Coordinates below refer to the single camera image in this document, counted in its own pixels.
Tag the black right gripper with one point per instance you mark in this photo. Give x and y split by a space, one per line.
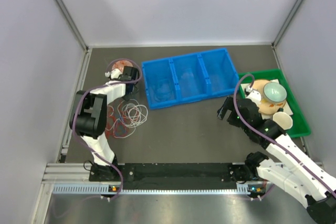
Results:
228 105

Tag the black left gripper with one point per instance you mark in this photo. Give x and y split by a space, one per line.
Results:
126 98

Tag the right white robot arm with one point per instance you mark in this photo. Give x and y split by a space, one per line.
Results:
300 176

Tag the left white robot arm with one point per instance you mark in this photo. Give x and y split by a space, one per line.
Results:
88 119

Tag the red patterned small plate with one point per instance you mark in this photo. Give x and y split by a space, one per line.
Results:
121 64

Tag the tan patterned plate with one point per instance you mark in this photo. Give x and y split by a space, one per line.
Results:
266 107

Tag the blue three-compartment bin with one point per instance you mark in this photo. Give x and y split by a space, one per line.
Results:
189 78

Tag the light green bowl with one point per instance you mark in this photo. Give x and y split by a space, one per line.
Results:
274 92

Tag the white cup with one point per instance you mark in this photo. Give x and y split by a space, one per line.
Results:
283 120

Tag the green plastic tray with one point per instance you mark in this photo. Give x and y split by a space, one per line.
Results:
300 126

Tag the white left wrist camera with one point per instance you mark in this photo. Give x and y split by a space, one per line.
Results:
113 74

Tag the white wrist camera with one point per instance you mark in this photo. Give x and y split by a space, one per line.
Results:
253 95
113 74

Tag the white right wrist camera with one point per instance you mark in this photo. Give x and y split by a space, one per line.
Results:
253 95

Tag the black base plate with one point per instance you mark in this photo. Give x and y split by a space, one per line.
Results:
176 176

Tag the aluminium frame left post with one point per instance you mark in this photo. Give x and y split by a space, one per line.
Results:
71 24

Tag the aluminium frame post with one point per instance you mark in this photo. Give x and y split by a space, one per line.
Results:
71 24
287 22

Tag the aluminium frame right post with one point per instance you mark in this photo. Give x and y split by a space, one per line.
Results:
287 22

